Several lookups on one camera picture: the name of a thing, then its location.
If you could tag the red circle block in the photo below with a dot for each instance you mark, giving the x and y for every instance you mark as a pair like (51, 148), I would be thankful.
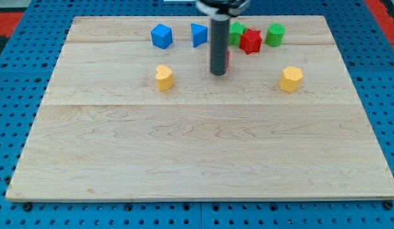
(228, 59)

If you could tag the red star block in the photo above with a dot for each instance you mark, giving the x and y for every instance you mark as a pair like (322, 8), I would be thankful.
(251, 41)

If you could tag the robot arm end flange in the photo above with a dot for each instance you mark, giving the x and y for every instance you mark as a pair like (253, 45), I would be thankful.
(231, 8)

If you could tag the green star block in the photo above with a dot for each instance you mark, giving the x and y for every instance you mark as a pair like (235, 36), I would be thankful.
(235, 32)

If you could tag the yellow heart block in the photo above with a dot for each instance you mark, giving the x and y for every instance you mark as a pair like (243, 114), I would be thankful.
(164, 78)

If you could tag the wooden board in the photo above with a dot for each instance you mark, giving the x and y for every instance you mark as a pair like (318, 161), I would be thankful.
(105, 133)

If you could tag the blue triangle block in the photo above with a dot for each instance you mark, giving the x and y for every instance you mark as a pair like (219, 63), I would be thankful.
(199, 34)

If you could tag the blue cube block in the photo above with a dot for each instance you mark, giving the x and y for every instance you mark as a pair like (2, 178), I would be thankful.
(161, 36)

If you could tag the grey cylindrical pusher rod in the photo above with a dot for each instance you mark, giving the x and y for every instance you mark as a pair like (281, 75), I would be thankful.
(219, 44)

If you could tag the yellow hexagon block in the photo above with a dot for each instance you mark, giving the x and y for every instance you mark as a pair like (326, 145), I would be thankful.
(290, 79)

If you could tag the green cylinder block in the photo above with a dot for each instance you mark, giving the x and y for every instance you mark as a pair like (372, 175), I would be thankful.
(275, 34)

